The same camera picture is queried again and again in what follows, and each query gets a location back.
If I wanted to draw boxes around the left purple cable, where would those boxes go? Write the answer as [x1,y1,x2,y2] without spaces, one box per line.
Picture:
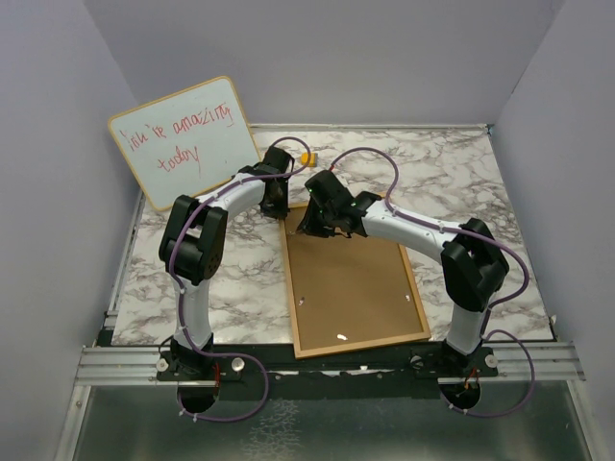
[170,136,313,425]

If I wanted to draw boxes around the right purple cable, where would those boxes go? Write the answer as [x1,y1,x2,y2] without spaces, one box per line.
[329,148,538,419]

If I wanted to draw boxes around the yellow picture frame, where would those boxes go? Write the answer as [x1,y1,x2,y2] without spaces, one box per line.
[280,203,431,359]

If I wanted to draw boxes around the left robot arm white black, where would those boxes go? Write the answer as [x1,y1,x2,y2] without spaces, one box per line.
[159,147,294,379]

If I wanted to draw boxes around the purple cable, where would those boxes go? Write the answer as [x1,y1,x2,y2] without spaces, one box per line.
[170,136,313,425]
[329,148,538,419]

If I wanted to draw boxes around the small whiteboard yellow rim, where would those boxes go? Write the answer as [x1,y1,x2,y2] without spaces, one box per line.
[108,76,260,211]

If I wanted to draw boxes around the aluminium extrusion rail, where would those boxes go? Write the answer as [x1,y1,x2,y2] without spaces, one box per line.
[74,346,167,387]

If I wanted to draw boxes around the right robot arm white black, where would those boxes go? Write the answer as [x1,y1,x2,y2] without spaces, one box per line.
[298,170,509,376]

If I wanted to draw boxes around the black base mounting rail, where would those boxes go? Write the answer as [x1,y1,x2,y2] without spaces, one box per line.
[157,342,498,400]

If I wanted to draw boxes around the yellow grey eraser block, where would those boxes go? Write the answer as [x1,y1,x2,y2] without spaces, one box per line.
[300,152,318,168]

